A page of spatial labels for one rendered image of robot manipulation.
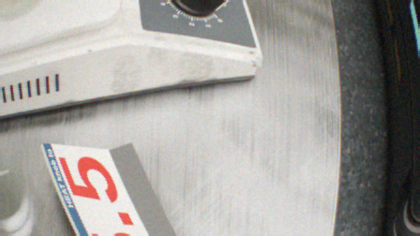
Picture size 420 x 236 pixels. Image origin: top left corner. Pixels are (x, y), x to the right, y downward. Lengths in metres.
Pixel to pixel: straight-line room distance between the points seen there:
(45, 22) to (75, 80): 0.06
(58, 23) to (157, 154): 0.11
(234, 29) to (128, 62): 0.06
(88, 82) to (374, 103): 0.96
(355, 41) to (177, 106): 0.96
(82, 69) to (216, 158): 0.09
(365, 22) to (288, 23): 0.94
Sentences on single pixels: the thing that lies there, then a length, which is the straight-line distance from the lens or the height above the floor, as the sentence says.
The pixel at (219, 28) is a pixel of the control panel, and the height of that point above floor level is 0.79.
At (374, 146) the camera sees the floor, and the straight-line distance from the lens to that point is 1.49.
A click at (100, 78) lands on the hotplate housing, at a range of 0.59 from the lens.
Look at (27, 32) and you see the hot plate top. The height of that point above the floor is 0.84.
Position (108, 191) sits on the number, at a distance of 0.59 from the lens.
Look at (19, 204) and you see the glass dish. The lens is 0.60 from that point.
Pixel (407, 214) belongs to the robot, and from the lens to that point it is 1.23.
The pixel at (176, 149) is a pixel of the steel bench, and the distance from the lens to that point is 0.61.
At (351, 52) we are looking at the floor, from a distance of 1.55.
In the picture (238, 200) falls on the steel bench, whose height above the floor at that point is 0.75.
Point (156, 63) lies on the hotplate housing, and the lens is 0.59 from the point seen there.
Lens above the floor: 1.30
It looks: 62 degrees down
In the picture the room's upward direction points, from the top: 9 degrees clockwise
